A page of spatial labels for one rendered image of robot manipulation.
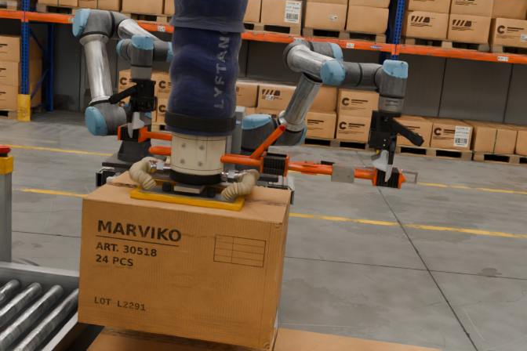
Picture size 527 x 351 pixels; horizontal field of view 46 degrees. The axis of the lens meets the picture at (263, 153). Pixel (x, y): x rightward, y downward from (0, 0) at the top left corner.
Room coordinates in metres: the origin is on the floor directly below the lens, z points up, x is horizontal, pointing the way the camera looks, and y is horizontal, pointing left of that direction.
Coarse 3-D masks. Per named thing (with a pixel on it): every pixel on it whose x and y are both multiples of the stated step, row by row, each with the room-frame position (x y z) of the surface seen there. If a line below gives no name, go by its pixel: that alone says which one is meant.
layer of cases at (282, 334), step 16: (112, 336) 1.93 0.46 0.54; (128, 336) 1.94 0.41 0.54; (144, 336) 1.95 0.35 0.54; (160, 336) 1.96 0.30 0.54; (176, 336) 1.97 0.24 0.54; (272, 336) 2.03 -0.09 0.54; (288, 336) 2.04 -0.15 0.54; (304, 336) 2.05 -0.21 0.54; (320, 336) 2.06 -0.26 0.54; (336, 336) 2.07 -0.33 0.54
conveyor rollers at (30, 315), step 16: (0, 288) 2.21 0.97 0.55; (16, 288) 2.27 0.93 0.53; (32, 288) 2.24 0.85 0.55; (0, 304) 2.15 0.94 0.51; (16, 304) 2.11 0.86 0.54; (48, 304) 2.15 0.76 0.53; (64, 304) 2.13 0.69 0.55; (0, 320) 1.98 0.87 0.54; (16, 320) 1.97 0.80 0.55; (32, 320) 2.03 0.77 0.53; (48, 320) 1.99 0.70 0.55; (0, 336) 1.86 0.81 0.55; (16, 336) 1.92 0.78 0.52; (32, 336) 1.88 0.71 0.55
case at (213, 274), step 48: (96, 192) 1.83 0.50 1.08; (288, 192) 2.06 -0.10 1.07; (96, 240) 1.75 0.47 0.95; (144, 240) 1.73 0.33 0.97; (192, 240) 1.72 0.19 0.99; (240, 240) 1.71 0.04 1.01; (96, 288) 1.74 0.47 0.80; (144, 288) 1.73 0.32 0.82; (192, 288) 1.72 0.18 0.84; (240, 288) 1.70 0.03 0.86; (192, 336) 1.72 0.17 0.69; (240, 336) 1.70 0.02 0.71
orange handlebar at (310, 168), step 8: (144, 136) 2.20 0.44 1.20; (152, 136) 2.19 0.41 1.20; (160, 136) 2.19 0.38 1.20; (168, 136) 2.19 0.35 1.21; (152, 152) 1.91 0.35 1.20; (160, 152) 1.91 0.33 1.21; (168, 152) 1.90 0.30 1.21; (224, 160) 1.89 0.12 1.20; (232, 160) 1.88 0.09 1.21; (240, 160) 1.88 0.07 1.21; (248, 160) 1.88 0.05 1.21; (256, 160) 1.88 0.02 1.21; (288, 168) 1.87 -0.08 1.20; (296, 168) 1.86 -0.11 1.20; (304, 168) 1.86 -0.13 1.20; (312, 168) 1.86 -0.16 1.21; (320, 168) 1.86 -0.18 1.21; (328, 168) 1.86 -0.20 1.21; (360, 176) 1.85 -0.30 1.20; (368, 176) 1.84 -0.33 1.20
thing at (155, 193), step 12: (132, 192) 1.80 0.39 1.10; (144, 192) 1.81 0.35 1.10; (156, 192) 1.80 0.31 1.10; (168, 192) 1.82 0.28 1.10; (180, 192) 1.83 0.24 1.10; (192, 204) 1.78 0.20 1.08; (204, 204) 1.77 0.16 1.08; (216, 204) 1.77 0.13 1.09; (228, 204) 1.77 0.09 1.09; (240, 204) 1.78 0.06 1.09
